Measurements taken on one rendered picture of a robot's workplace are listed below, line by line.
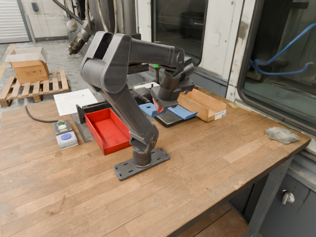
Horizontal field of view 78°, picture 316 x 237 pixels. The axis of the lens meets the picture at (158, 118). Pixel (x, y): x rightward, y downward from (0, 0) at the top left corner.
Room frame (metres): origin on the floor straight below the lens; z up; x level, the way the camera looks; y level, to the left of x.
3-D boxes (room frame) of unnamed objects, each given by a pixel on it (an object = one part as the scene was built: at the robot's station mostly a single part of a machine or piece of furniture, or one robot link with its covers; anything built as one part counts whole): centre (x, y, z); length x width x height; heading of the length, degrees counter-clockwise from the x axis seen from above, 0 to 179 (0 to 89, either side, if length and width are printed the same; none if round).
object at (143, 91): (0.93, 0.13, 0.98); 0.20 x 0.10 x 0.01; 122
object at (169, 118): (0.85, -0.07, 0.91); 0.17 x 0.16 x 0.02; 122
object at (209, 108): (0.92, -0.22, 0.93); 0.25 x 0.13 x 0.08; 32
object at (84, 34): (1.10, 0.39, 1.25); 0.19 x 0.07 x 0.19; 122
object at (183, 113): (0.85, -0.12, 0.93); 0.15 x 0.07 x 0.03; 35
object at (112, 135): (0.69, 0.21, 0.93); 0.25 x 0.12 x 0.06; 32
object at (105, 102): (0.84, 0.29, 0.95); 0.15 x 0.03 x 0.10; 122
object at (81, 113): (0.80, 0.34, 0.95); 0.06 x 0.03 x 0.09; 122
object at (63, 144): (0.63, 0.37, 0.90); 0.07 x 0.07 x 0.06; 32
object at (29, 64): (3.67, 2.39, 0.40); 0.67 x 0.60 x 0.50; 24
